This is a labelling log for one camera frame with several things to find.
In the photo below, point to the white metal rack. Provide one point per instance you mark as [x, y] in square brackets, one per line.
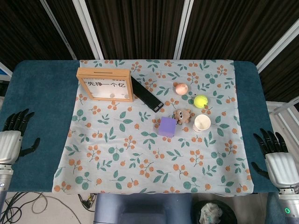
[281, 107]

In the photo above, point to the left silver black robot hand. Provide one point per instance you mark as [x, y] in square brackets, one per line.
[9, 144]

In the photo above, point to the brown plush toy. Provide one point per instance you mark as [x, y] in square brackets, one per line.
[183, 116]

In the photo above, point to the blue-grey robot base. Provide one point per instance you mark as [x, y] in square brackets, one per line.
[142, 208]

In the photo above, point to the blue white sign board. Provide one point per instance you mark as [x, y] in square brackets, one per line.
[3, 71]

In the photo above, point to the black trash bin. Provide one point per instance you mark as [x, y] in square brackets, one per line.
[230, 214]

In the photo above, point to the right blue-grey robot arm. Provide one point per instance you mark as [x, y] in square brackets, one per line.
[288, 205]

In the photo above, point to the white paper cup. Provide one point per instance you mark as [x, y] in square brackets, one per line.
[201, 123]

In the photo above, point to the wooden frame coin box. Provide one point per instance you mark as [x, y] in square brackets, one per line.
[105, 91]

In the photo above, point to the dark slatted folding screen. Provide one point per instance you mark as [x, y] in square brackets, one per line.
[144, 28]

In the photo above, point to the yellow tennis ball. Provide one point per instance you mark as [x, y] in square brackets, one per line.
[201, 101]

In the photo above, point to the pink peach ball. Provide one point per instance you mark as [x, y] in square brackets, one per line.
[181, 88]

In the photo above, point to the black rectangular case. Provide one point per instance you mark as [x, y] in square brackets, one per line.
[146, 94]

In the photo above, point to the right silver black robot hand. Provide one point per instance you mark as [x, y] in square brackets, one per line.
[282, 168]

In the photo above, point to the black power plug cluster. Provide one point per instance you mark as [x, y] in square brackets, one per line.
[87, 201]

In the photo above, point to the teal table cover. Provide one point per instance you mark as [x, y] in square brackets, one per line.
[46, 105]

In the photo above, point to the crumpled white paper waste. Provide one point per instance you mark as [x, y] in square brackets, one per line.
[211, 211]

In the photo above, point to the floral leaf tablecloth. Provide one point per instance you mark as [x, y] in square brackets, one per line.
[151, 163]

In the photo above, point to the purple foam cube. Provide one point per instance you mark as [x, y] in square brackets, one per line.
[167, 127]

